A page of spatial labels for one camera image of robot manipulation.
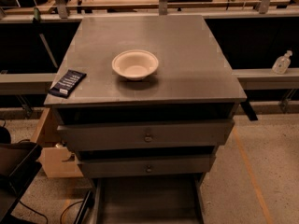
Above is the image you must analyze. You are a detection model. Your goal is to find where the black floor cable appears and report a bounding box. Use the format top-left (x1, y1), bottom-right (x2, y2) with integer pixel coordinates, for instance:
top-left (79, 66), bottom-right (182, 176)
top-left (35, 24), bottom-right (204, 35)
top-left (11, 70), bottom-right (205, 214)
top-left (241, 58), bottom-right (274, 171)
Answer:
top-left (19, 199), bottom-right (86, 224)

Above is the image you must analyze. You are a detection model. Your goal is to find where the grey drawer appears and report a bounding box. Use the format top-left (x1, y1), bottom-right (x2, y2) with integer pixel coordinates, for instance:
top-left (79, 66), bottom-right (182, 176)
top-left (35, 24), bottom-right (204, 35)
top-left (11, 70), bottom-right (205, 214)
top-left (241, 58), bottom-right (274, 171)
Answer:
top-left (58, 119), bottom-right (235, 152)
top-left (78, 155), bottom-right (216, 178)
top-left (83, 175), bottom-right (205, 224)

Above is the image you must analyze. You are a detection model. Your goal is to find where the dark blue snack bar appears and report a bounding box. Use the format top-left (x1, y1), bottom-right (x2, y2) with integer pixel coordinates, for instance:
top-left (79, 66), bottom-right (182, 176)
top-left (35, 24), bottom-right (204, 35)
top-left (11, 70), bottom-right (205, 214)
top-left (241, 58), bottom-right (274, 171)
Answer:
top-left (49, 70), bottom-right (87, 98)

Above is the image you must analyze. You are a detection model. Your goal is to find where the grey middle drawer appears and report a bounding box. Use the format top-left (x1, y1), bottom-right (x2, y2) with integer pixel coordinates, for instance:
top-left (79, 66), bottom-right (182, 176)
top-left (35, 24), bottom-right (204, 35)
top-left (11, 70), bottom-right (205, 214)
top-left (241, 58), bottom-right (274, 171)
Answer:
top-left (78, 155), bottom-right (216, 178)

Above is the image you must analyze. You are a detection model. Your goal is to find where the light wooden box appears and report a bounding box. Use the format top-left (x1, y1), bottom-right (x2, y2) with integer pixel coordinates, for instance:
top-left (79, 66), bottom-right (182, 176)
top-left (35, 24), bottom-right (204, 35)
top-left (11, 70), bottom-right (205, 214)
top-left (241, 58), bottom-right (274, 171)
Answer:
top-left (31, 108), bottom-right (82, 178)

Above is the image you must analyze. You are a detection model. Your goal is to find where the grey bottom drawer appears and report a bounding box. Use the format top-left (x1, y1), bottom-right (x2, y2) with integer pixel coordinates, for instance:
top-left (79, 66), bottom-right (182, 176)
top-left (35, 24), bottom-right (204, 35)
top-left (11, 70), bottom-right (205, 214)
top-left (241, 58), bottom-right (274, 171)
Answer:
top-left (83, 175), bottom-right (205, 224)

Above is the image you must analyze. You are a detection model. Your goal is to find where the black chair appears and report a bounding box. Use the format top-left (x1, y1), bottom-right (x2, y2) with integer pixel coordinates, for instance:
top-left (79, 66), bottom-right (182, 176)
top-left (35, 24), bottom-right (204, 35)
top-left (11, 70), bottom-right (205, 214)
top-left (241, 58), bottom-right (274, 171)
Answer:
top-left (0, 127), bottom-right (42, 224)

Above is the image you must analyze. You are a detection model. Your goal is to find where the grey drawer cabinet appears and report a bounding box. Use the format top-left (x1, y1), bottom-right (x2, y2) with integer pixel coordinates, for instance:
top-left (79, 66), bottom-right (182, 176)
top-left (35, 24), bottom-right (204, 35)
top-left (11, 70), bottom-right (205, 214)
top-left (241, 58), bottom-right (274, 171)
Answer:
top-left (45, 15), bottom-right (246, 224)

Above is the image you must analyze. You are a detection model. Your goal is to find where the white paper bowl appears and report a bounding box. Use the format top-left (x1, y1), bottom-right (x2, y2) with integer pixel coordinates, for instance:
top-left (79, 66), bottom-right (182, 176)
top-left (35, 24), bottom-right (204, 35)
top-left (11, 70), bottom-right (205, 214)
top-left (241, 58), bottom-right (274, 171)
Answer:
top-left (112, 49), bottom-right (159, 81)

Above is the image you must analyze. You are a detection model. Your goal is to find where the clear sanitizer pump bottle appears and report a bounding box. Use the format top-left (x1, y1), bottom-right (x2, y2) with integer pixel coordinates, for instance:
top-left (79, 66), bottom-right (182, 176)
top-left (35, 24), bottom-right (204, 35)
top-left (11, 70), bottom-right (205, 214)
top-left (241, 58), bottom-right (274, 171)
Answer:
top-left (272, 50), bottom-right (292, 75)

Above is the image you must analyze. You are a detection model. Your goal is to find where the grey top drawer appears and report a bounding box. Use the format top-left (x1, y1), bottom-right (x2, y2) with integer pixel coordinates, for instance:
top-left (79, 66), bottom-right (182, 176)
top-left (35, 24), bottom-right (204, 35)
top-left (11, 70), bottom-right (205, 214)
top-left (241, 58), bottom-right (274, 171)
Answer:
top-left (58, 119), bottom-right (235, 152)

